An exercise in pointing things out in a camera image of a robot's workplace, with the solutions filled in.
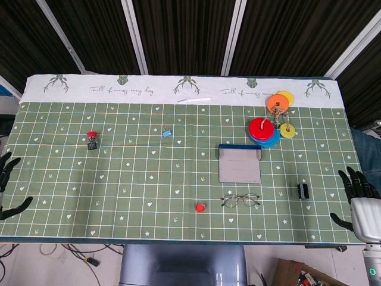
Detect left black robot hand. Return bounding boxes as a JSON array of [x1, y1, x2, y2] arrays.
[[0, 151, 33, 221]]

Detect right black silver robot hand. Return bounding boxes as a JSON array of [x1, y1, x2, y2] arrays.
[[329, 166, 381, 244]]

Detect blue grey-lined glasses case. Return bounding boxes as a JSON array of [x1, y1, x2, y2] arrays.
[[218, 144, 263, 184]]

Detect black wire-frame eyeglasses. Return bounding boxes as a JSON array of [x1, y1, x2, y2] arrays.
[[220, 192, 261, 209]]

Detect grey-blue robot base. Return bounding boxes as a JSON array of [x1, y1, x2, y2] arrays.
[[118, 244, 248, 286]]

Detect small black box component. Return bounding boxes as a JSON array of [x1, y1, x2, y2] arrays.
[[296, 183, 310, 200]]

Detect brown cardboard box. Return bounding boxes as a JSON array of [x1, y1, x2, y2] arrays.
[[269, 257, 349, 286]]

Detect blue jeans leg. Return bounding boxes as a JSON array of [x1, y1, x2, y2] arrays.
[[350, 126, 381, 179]]

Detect small yellow-green wooden disc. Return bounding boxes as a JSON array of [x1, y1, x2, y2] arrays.
[[279, 122, 297, 139]]

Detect red wooden disc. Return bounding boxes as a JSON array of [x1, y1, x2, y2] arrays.
[[248, 117, 275, 141]]

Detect large yellow wooden disc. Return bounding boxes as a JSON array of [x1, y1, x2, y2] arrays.
[[278, 90, 295, 105]]

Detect orange wooden disc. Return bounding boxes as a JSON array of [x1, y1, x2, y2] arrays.
[[266, 94, 291, 111]]

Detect green grid tablecloth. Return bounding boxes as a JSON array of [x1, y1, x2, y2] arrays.
[[0, 74, 370, 244]]

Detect white plastic strip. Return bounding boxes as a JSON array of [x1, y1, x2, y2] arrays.
[[177, 97, 211, 104]]

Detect red mushroom emergency stop switch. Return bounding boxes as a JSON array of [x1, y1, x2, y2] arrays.
[[86, 130, 99, 150]]

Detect black floor cable bundle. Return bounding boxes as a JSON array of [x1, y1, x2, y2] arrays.
[[0, 243, 124, 286]]

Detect white partition post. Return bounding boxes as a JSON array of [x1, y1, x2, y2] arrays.
[[324, 11, 381, 80], [120, 0, 149, 75], [220, 0, 248, 76], [35, 0, 90, 75]]

